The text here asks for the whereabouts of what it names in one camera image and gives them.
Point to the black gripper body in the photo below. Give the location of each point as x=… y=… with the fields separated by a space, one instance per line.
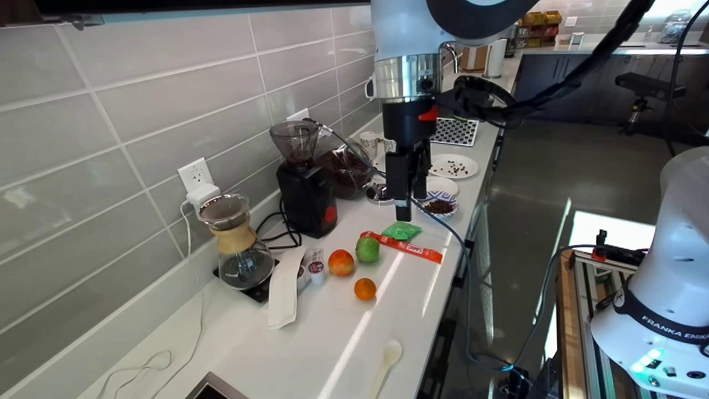
x=405 y=129

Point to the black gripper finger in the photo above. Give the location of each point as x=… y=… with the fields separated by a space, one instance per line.
x=399 y=189
x=422 y=174

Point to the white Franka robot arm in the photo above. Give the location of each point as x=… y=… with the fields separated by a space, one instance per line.
x=413 y=28

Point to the small white plate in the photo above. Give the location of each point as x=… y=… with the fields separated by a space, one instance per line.
x=444 y=185

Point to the large white paper plate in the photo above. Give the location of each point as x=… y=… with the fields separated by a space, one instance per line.
x=455 y=167

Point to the blue patterned bowl with beans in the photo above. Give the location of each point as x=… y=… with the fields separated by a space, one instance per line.
x=442 y=207

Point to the green packet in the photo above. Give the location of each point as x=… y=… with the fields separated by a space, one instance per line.
x=402 y=230

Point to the black white checkered mat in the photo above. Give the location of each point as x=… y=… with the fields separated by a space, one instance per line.
x=457 y=130

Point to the orange stick sachet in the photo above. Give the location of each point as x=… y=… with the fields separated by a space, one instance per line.
x=410 y=251

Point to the green apple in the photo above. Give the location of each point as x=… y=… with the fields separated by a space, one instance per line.
x=368 y=251

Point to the black coffee grinder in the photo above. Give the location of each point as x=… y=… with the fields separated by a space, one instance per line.
x=306 y=200

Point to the orange red fruit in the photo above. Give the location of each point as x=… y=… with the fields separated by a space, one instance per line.
x=342 y=262

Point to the small orange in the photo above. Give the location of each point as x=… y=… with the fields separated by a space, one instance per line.
x=363 y=288

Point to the small white printed packet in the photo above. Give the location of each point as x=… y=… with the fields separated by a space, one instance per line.
x=316 y=270

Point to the dark kitchen island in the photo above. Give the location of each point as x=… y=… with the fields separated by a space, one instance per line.
x=533 y=67

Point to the white paper towel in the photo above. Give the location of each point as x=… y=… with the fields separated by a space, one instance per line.
x=284 y=290

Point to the white plastic spoon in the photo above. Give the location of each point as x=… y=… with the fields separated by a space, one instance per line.
x=388 y=353

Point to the shelf with packaged goods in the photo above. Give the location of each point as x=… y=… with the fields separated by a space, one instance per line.
x=539 y=25

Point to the black coffee scale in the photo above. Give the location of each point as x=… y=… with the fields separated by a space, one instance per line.
x=259 y=288

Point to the glass pour-over carafe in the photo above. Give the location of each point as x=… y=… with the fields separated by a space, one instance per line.
x=235 y=243

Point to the white plug adapter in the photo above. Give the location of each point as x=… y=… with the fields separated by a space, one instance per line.
x=199 y=195

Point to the black clamp with red part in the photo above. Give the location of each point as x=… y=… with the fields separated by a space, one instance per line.
x=617 y=252

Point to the black stool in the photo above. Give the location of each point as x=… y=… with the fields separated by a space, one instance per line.
x=646 y=85

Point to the white wall outlet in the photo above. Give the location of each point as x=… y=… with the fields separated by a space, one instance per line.
x=193 y=174

